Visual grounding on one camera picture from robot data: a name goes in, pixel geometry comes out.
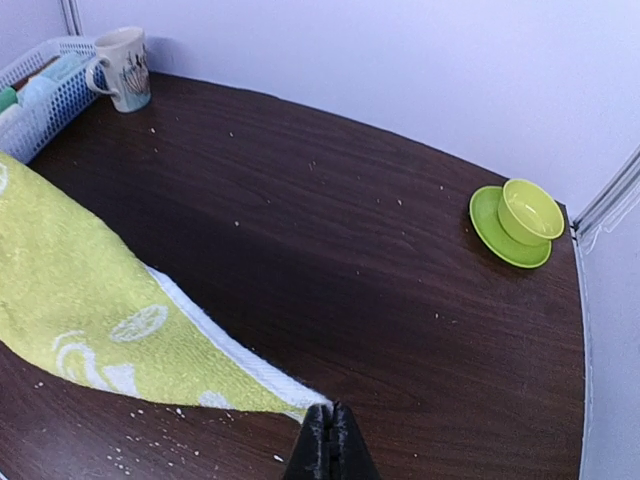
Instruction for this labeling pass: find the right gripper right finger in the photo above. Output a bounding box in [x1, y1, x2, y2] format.
[331, 403, 381, 480]

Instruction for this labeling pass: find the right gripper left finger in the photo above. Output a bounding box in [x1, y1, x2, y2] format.
[282, 404, 333, 480]

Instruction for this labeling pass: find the yellow green patterned towel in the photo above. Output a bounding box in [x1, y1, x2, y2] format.
[1, 155, 325, 419]

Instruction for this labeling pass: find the light blue towel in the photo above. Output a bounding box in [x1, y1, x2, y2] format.
[18, 52, 90, 108]

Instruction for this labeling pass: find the green saucer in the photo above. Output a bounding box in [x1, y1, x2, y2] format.
[468, 184, 554, 270]

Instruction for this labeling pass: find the green cup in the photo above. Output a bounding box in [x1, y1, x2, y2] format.
[498, 179, 565, 246]

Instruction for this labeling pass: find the white plastic basket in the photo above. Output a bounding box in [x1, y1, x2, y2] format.
[1, 36, 98, 164]

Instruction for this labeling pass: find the beige ceramic mug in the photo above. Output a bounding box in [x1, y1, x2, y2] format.
[85, 27, 151, 113]

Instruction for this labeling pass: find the rolled green towel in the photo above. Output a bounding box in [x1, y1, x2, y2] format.
[0, 86, 18, 113]

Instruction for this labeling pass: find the right aluminium frame post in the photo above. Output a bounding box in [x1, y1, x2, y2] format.
[573, 148, 639, 235]

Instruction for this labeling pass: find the aluminium frame post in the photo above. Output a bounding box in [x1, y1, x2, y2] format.
[59, 0, 83, 36]
[573, 148, 639, 235]

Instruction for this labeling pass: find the left aluminium frame post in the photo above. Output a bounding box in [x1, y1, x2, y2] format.
[59, 0, 83, 36]

